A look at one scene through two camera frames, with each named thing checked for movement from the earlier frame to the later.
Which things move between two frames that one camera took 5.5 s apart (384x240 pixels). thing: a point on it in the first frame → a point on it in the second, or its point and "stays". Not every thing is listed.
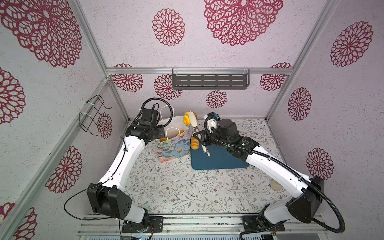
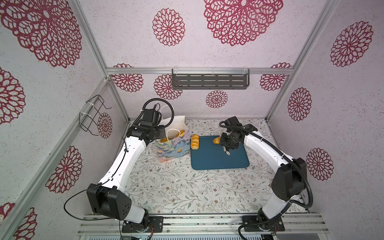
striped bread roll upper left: x=194 y=143 stays
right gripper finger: x=205 y=150 → x=227 y=151
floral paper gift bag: x=176 y=143 stays
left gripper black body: x=159 y=132 stays
